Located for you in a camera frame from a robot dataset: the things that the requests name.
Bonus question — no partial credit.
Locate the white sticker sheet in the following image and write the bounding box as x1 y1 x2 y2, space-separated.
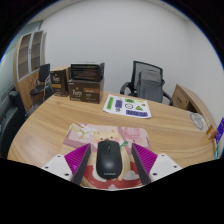
103 94 151 118

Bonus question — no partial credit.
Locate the orange small box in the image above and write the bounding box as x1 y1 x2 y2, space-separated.
206 125 217 140

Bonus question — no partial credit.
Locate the grey backpack on chair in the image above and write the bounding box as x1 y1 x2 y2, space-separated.
137 69 163 103

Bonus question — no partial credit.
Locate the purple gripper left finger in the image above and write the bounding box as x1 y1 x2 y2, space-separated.
41 143 92 185

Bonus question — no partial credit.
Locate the black leather sofa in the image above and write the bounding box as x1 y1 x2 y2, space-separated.
0 91 27 159

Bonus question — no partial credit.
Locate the black computer mouse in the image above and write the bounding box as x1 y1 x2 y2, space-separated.
96 140 122 179

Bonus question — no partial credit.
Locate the green blue packet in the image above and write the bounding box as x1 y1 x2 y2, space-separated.
214 144 219 160

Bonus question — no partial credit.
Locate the brown coffee box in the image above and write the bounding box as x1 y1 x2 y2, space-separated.
68 79 104 104

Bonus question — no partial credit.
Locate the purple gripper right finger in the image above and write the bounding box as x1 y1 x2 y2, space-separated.
131 143 183 185

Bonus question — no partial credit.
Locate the purple standing card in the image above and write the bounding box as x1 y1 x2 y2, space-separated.
215 117 224 144

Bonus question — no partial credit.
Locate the small brown box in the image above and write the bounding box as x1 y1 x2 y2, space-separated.
50 66 69 97

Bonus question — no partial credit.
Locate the pink illustrated mouse pad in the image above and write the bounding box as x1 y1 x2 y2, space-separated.
61 123 151 190

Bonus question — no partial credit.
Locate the round coaster in plastic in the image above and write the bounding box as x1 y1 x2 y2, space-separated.
189 112 207 131

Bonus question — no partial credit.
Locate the wooden side desk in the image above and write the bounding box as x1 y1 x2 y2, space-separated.
172 84 216 126

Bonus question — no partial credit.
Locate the black visitor chair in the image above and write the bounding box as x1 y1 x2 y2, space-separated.
30 64 52 98

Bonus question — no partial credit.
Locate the wooden bookshelf cabinet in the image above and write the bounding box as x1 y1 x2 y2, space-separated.
13 31 45 110

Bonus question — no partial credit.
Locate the open dark cardboard box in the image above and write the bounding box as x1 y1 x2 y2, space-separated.
71 63 105 82

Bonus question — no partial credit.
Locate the black mesh office chair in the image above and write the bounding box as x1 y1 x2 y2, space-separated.
120 61 173 106

